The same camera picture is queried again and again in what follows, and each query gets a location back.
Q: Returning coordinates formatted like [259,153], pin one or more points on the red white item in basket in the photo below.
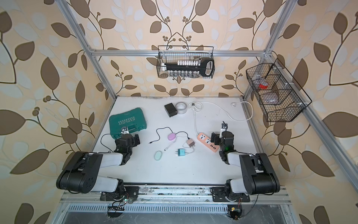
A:
[262,84]

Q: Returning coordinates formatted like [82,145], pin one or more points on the back wire basket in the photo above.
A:
[174,53]

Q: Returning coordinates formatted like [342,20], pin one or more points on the orange power strip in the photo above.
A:
[206,141]

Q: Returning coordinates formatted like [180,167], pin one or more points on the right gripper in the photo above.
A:
[216,136]

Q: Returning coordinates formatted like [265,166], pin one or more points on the mint earbud case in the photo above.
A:
[158,155]

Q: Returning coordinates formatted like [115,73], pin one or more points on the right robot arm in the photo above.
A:
[257,173]

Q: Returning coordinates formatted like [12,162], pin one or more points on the right wire basket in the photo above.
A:
[284,99]

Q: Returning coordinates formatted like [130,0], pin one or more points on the black white tool set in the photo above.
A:
[201,67]

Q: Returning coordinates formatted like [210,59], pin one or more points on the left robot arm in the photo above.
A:
[81,173]

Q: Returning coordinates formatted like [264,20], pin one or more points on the clear tape roll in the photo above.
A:
[181,107]

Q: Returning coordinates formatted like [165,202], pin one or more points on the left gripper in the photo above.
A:
[134,141]

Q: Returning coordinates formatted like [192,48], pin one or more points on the black box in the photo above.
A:
[171,109]

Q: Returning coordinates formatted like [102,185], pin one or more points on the teal charger plug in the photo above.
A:
[181,152]

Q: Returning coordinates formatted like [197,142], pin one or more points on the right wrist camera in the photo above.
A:
[224,128]

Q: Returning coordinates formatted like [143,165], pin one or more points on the wire basket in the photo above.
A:
[284,99]
[174,53]

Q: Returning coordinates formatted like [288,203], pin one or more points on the green tool case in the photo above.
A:
[134,120]

